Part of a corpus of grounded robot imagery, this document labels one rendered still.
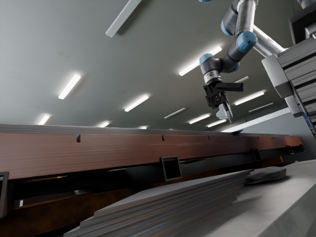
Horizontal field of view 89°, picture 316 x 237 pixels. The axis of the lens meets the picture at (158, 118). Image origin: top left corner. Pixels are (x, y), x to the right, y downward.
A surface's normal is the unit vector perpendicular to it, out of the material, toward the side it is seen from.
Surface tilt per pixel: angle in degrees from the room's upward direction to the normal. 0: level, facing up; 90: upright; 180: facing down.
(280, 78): 90
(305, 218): 90
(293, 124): 90
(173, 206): 90
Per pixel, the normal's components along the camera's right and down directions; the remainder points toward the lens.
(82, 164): 0.59, -0.37
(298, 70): -0.69, -0.13
